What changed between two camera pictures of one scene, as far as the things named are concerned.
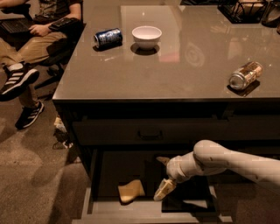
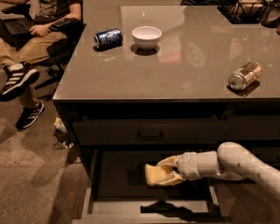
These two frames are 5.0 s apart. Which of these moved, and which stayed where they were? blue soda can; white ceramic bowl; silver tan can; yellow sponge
Moved: yellow sponge
Stayed: blue soda can; white ceramic bowl; silver tan can
